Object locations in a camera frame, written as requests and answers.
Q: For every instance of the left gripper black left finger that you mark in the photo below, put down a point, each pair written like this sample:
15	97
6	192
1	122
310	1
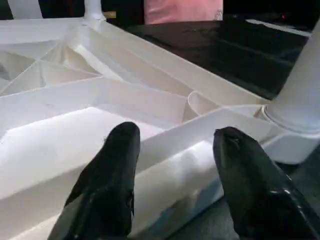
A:
105	190

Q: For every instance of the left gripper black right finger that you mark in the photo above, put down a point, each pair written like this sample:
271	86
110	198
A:
260	200

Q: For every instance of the white plastic table top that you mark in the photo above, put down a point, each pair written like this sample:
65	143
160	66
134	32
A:
125	100

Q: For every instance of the white plastic table leg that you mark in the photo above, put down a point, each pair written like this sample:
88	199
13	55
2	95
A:
94	9
25	7
300	85

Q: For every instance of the black work mat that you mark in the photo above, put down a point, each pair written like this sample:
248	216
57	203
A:
235	50

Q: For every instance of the black furniture with yellow label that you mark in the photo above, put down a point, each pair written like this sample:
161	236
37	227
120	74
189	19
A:
125	9

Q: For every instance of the pink pillow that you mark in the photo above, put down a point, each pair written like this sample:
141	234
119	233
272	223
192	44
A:
182	11

